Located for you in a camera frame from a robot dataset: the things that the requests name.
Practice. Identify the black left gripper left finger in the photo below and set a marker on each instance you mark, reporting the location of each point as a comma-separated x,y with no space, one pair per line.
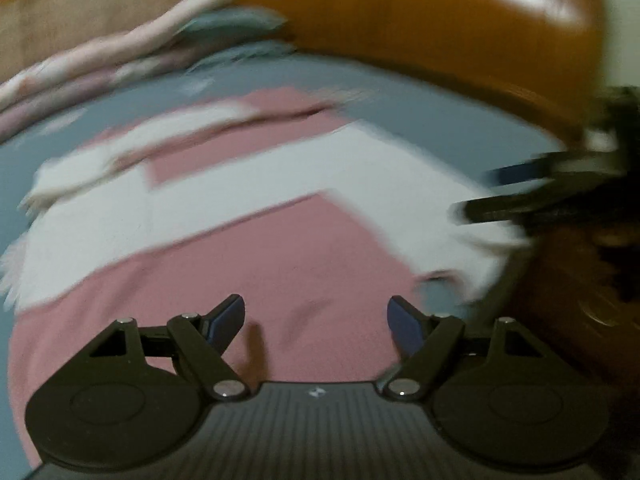
133,393

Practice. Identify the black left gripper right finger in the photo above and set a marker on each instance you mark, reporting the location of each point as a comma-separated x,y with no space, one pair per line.
502,399

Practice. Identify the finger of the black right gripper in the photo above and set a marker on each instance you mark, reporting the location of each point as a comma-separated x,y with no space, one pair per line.
531,208
542,168

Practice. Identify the pink and white knit sweater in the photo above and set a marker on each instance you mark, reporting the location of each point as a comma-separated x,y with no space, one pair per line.
315,219

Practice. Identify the blue floral bed sheet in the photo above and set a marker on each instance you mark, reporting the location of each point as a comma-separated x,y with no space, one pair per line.
467,136

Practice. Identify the wooden headboard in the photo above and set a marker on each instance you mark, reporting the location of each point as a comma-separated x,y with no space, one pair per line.
537,59

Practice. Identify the blue lower pillow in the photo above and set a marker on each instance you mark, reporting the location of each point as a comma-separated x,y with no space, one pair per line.
245,52

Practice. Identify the blue pillow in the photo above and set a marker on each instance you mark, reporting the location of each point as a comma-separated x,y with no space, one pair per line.
235,24
245,52

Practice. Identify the mauve floral folded quilt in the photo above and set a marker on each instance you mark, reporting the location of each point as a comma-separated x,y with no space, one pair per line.
46,103

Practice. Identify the blue upper pillow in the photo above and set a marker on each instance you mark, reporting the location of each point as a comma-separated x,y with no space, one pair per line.
235,24

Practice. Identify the pink floral folded quilt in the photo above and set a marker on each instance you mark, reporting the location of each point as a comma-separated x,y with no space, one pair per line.
101,52

